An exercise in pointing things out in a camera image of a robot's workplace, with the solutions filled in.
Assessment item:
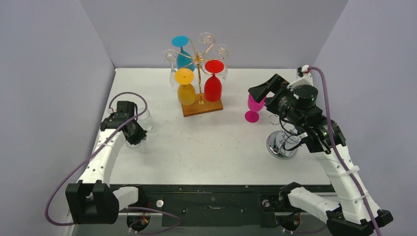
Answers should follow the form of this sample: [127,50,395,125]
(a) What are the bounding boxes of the clear glass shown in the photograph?
[198,32,215,44]
[212,44,229,84]
[137,108,154,131]
[162,49,178,90]
[125,140,143,149]

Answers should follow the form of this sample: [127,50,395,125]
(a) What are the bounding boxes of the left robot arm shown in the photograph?
[65,101,147,224]

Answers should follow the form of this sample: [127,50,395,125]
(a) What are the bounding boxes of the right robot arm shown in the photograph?
[248,74,393,236]

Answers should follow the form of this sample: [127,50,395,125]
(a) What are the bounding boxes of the pink plastic wine glass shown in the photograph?
[244,94,265,123]

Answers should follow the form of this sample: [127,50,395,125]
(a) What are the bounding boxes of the red plastic wine glass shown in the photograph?
[204,60,224,102]

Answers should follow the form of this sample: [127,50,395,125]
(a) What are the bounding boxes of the yellow plastic wine glass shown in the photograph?
[175,68,196,106]

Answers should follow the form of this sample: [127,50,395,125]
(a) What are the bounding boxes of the blue plastic wine glass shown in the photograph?
[171,35,195,72]

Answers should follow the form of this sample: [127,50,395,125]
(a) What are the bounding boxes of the clear glass on gold rack back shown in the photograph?
[198,32,215,44]

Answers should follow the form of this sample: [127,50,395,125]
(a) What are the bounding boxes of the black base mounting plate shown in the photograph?
[114,184,343,228]

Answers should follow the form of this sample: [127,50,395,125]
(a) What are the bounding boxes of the chrome wire glass rack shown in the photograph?
[266,115,300,160]

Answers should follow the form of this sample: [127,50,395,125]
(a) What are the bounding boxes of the gold wire glass rack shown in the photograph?
[172,37,223,117]

